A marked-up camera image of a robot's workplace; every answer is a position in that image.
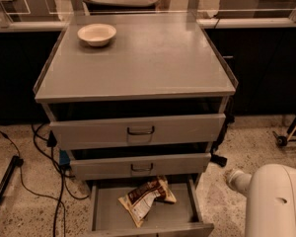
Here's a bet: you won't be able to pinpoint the black floor stand bar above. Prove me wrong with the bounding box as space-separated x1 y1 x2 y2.
0 155 24 201

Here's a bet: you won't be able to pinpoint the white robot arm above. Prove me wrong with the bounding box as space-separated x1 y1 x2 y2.
225 164 296 237

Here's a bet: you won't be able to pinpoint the black floor cables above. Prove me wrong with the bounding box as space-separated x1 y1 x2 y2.
0 122 91 237

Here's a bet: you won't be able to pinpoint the brown yellow chip bag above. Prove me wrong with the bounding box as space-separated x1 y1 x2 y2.
118 176 177 227

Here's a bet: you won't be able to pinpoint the black caster wheel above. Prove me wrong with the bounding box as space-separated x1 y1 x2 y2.
210 154 228 167

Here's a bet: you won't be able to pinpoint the grey drawer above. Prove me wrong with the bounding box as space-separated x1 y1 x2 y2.
50 114 225 150
81 175 214 237
70 153 211 180

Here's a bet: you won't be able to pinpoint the grey drawer cabinet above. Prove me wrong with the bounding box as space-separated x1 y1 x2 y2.
33 12 239 237

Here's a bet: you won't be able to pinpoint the grey top drawer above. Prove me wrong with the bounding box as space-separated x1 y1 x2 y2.
50 114 225 150

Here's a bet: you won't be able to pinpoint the grey middle drawer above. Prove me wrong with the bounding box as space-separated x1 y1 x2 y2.
70 153 211 180

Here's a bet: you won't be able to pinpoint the white paper bowl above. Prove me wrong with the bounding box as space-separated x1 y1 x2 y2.
77 24 116 47

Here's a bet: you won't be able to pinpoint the black wheeled cart base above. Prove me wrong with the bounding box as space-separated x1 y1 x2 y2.
273 115 296 147

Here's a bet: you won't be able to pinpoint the grey bottom drawer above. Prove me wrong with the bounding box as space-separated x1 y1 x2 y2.
81 175 214 237

